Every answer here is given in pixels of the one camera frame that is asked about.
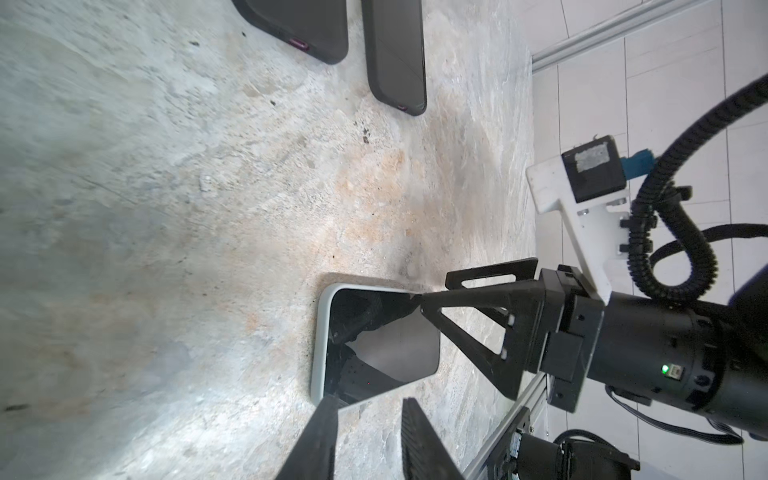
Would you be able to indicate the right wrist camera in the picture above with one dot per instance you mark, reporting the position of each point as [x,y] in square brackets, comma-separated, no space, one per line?
[588,186]

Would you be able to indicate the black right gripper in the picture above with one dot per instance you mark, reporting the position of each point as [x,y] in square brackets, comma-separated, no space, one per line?
[548,326]

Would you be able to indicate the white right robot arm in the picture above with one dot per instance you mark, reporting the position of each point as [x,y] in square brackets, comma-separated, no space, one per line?
[702,358]

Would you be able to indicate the purple-edged phone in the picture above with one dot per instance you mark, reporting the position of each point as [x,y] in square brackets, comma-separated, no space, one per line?
[395,56]
[315,27]

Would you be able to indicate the aluminium right corner post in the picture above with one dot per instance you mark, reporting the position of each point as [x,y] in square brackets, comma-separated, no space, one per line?
[634,19]

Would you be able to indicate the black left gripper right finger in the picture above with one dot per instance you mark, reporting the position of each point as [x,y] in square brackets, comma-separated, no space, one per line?
[424,457]

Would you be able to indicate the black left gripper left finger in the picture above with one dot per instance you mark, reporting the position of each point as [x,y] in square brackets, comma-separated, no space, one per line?
[313,455]

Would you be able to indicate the black phone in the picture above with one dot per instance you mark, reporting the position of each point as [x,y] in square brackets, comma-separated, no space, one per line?
[381,342]

